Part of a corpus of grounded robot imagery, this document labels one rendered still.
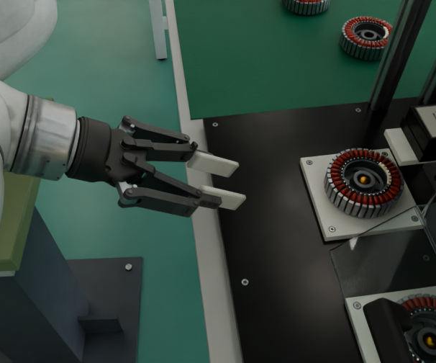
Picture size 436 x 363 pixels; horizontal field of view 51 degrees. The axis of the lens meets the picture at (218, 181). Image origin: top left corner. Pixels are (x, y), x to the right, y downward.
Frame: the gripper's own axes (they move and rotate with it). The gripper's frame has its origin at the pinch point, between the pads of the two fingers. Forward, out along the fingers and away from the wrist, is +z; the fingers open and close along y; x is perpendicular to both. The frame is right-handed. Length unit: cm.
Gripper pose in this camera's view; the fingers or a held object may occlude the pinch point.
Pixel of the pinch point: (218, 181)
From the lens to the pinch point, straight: 63.7
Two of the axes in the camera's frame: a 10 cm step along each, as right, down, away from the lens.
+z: 8.6, 2.1, 4.7
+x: 5.0, -5.8, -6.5
